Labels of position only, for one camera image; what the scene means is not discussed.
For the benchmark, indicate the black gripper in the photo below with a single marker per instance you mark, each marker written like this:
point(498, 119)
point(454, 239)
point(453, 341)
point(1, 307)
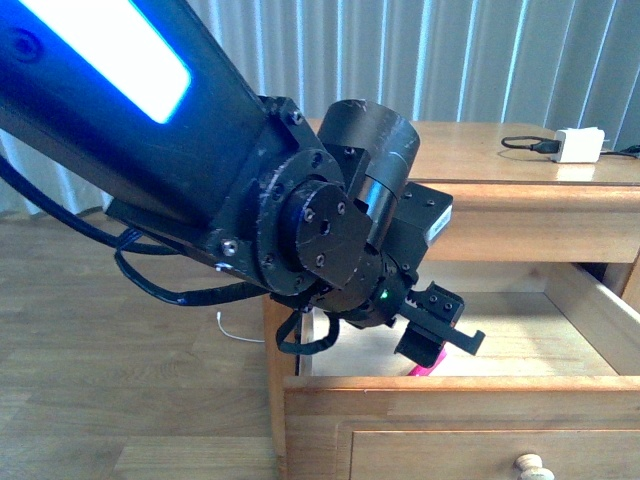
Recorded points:
point(381, 289)

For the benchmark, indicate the pink highlighter marker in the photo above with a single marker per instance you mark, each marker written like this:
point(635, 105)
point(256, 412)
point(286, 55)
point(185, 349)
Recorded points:
point(419, 370)

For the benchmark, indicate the wooden drawer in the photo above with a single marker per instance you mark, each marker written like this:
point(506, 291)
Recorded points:
point(553, 390)

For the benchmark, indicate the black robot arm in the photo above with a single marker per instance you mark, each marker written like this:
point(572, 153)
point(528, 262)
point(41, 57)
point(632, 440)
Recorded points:
point(226, 194)

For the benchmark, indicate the wooden nightstand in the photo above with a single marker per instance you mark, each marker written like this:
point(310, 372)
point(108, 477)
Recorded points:
point(512, 207)

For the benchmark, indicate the white charger block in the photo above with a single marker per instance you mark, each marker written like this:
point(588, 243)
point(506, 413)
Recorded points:
point(578, 145)

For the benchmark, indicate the light blue pleated curtain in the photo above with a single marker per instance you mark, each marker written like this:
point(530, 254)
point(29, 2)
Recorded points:
point(555, 64)

